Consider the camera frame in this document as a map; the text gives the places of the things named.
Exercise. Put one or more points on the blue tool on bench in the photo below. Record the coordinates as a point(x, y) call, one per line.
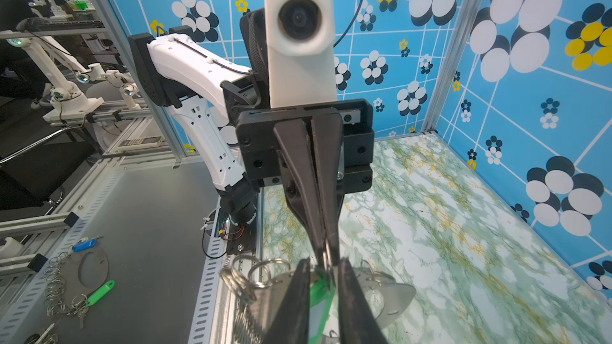
point(85, 244)

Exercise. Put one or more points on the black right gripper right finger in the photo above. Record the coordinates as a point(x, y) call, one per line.
point(356, 322)

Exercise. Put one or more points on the green key tag with key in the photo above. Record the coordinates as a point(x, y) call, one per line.
point(321, 297)

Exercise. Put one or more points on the aluminium frame post right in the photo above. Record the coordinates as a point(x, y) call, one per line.
point(450, 61)

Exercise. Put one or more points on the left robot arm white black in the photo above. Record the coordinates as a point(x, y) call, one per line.
point(206, 94)

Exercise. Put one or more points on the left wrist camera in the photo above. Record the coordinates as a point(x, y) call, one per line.
point(300, 35)

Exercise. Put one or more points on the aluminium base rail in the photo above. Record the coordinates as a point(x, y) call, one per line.
point(216, 306)

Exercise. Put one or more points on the steel key organizer plate with rings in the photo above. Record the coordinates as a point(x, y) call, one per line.
point(261, 285)

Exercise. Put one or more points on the remote handset on bench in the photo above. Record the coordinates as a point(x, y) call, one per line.
point(140, 143)

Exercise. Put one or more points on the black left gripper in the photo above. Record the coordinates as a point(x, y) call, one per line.
point(337, 137)

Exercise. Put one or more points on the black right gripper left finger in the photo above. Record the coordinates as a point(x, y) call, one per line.
point(291, 323)

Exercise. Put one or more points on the green key tag on bench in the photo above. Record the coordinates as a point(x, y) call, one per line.
point(100, 293)

